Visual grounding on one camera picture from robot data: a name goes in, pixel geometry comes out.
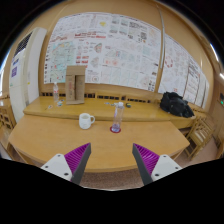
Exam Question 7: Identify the wooden chair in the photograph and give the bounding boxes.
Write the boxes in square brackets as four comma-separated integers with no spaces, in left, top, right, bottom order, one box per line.
[183,111,224,162]
[0,94,16,135]

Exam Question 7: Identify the white ceramic mug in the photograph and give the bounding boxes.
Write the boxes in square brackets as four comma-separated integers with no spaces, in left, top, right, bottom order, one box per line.
[78,112,96,130]

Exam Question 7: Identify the row of wooden chairs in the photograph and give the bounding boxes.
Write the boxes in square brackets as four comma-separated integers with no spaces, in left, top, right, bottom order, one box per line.
[39,91,161,103]

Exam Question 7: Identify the black bag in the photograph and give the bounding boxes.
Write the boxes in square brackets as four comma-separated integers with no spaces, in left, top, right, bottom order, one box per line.
[159,91,196,119]

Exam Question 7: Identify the large map wall poster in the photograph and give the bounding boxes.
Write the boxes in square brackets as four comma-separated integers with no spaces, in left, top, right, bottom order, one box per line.
[43,12,163,93]

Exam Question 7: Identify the brown cardboard box stand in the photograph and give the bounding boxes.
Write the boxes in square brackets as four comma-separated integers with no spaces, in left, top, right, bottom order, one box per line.
[64,64,87,106]

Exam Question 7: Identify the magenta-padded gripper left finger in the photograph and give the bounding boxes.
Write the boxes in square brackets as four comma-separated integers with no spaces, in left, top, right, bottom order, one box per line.
[40,142,92,185]

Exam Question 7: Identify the clear plastic bottle white cap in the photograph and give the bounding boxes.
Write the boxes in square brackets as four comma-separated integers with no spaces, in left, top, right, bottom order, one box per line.
[110,101,125,133]

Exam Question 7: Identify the white standing air conditioner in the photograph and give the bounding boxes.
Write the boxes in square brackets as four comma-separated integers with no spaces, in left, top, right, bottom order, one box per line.
[8,27,48,114]

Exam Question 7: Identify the large diagram wall poster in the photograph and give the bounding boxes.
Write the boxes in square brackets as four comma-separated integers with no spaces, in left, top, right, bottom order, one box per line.
[158,33,211,108]

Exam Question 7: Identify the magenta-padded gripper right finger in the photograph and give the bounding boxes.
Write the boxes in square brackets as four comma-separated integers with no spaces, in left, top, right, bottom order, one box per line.
[131,143,183,186]

